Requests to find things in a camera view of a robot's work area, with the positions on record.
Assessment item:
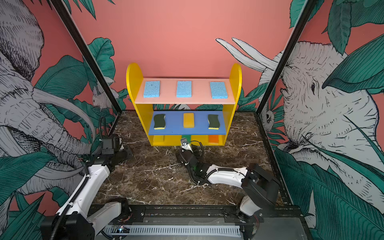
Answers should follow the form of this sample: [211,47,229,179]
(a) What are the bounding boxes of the orange yellow sponge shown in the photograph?
[208,135,219,144]

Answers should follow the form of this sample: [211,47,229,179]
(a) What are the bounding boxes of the dark green sponge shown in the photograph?
[154,114,166,130]
[208,114,221,130]

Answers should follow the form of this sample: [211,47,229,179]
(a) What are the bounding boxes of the blue sponge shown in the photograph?
[143,81,161,98]
[177,81,192,98]
[210,82,228,99]

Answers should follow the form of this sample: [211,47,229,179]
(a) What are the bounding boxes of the bright green sponge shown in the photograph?
[182,135,192,143]

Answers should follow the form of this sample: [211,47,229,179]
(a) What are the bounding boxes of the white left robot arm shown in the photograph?
[40,134,133,240]

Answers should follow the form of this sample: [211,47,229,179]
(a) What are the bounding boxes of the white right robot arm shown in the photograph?
[176,148,281,217]

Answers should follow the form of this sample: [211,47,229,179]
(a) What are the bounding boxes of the yellow pink blue shelf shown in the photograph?
[126,63,242,147]

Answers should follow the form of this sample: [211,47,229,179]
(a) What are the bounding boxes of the white vent strip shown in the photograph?
[104,225,242,238]

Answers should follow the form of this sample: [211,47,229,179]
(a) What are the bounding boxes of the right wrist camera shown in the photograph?
[181,138,193,152]

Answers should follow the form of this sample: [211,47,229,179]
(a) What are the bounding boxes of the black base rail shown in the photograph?
[96,205,312,240]

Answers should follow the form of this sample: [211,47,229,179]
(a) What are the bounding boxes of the black left frame post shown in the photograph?
[51,0,123,114]

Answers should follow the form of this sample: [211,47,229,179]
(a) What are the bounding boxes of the black frame post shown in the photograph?
[51,0,123,114]
[256,0,318,116]

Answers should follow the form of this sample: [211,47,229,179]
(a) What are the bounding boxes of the black right frame post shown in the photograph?
[256,0,318,116]

